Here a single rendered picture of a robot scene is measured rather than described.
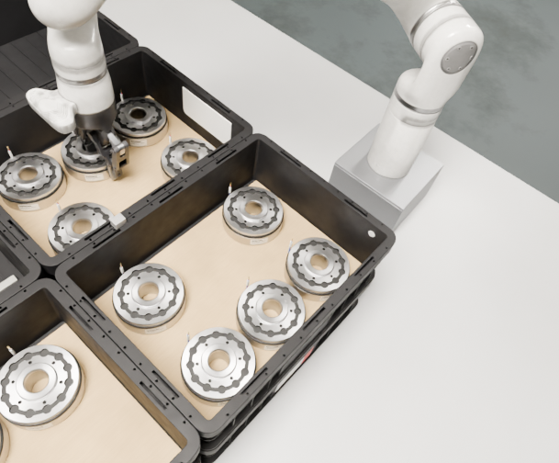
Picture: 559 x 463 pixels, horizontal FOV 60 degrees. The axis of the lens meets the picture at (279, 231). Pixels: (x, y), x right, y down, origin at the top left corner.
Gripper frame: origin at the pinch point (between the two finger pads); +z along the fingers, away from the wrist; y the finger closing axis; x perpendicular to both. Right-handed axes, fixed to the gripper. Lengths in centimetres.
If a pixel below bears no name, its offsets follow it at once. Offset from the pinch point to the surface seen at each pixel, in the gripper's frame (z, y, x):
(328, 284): -0.8, -43.1, -9.3
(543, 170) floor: 86, -61, -177
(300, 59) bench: 15, 9, -67
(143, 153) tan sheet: 2.2, -1.3, -7.2
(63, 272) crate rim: -7.9, -18.7, 18.7
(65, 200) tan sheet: 2.1, -1.2, 9.1
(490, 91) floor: 86, -17, -209
